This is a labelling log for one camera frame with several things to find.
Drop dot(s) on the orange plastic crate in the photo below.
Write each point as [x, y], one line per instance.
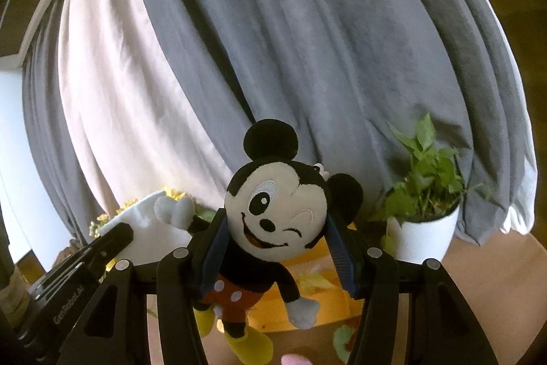
[316, 305]

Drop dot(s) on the pale pink curtain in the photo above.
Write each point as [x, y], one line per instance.
[128, 91]

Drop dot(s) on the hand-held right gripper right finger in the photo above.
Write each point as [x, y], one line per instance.
[342, 258]

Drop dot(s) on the mouse plush toy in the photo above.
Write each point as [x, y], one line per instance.
[273, 194]

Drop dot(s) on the potted plant in white pot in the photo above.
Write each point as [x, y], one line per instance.
[423, 236]

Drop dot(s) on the sunflower bouquet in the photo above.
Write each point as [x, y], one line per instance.
[173, 194]

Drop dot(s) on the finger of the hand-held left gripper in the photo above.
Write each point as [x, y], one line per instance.
[113, 239]

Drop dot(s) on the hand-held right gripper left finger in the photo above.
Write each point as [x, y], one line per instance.
[213, 254]

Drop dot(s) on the green patterned soft cloth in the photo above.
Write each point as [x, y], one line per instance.
[344, 341]

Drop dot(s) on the white wardrobe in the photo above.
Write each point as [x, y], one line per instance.
[13, 134]

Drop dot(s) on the grey curtain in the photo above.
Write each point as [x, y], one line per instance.
[42, 112]
[299, 48]

